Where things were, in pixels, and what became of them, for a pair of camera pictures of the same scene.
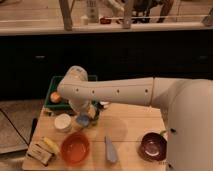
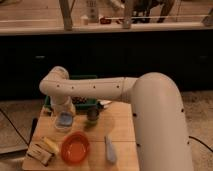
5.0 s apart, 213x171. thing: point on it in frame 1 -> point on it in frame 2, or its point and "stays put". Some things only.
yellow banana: (51, 144) stays put
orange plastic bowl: (75, 148) stays put
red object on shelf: (105, 21) stays put
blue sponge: (82, 119) -> (66, 118)
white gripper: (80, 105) -> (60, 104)
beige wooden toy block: (39, 153) stays put
